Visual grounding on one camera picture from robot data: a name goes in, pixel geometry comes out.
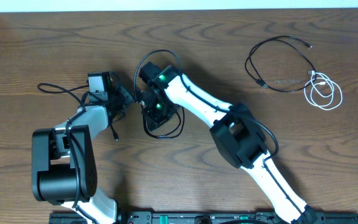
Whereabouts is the black USB cable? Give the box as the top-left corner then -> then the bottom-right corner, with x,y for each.
244,35 -> 318,93
109,99 -> 186,142

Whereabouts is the white USB cable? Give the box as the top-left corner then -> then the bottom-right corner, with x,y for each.
303,69 -> 344,111

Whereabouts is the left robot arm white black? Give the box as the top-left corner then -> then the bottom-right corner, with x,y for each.
32,86 -> 132,223

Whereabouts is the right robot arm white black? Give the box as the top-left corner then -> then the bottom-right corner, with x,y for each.
140,72 -> 317,223

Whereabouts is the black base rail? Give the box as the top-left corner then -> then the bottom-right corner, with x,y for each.
48,211 -> 358,224

